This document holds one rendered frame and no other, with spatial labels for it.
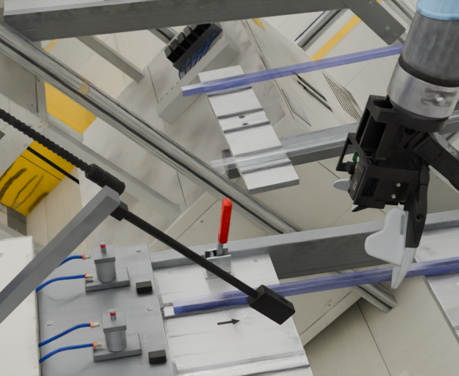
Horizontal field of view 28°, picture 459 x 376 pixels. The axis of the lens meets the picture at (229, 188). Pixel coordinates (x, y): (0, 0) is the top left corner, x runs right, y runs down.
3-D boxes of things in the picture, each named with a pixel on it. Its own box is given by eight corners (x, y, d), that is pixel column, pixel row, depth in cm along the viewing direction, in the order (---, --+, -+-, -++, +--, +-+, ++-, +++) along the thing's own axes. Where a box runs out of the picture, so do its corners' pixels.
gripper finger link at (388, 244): (354, 286, 106) (360, 204, 106) (402, 289, 107) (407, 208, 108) (367, 289, 103) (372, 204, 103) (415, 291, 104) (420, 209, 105)
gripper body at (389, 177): (333, 172, 110) (364, 83, 103) (398, 178, 112) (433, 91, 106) (352, 211, 104) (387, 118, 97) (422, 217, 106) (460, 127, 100)
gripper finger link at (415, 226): (390, 245, 107) (395, 170, 107) (404, 246, 108) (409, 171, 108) (410, 248, 103) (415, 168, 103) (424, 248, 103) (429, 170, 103)
